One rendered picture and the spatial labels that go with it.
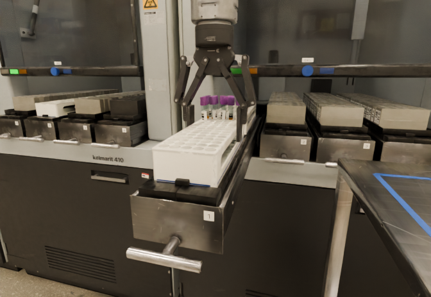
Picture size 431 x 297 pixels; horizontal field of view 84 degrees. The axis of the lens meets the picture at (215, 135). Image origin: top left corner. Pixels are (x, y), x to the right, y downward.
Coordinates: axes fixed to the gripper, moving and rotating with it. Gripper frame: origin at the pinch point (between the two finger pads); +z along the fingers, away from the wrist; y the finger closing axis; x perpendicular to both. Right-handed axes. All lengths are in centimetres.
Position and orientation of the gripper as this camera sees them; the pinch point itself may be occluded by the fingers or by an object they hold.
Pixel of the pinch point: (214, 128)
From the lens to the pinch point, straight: 51.4
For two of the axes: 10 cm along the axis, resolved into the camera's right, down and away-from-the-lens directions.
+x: 2.5, -2.4, 9.4
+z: 0.0, 9.7, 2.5
